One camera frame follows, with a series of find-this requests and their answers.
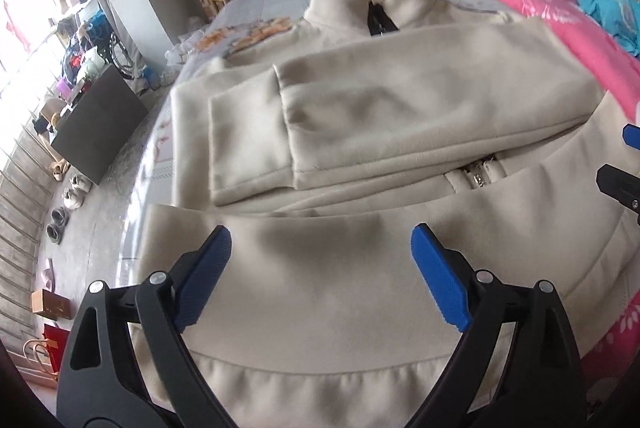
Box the beige zip jacket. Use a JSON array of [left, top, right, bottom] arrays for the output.
[[138, 0, 639, 427]]

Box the blue children's clothing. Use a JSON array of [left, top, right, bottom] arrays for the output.
[[576, 0, 639, 58]]

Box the red gift bag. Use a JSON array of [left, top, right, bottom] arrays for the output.
[[43, 324, 70, 374]]

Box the grey slipper pair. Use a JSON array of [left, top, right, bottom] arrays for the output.
[[46, 207, 68, 245]]

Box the pink floral blanket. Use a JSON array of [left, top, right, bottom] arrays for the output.
[[416, 0, 640, 418]]

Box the white sneaker pair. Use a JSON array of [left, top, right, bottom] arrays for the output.
[[62, 173, 93, 210]]

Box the metal balcony railing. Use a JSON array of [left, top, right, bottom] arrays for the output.
[[0, 123, 56, 352]]

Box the dark grey low cabinet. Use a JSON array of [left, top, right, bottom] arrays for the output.
[[51, 66, 148, 184]]

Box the floral grey bed sheet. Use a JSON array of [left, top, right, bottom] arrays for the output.
[[114, 0, 501, 288]]

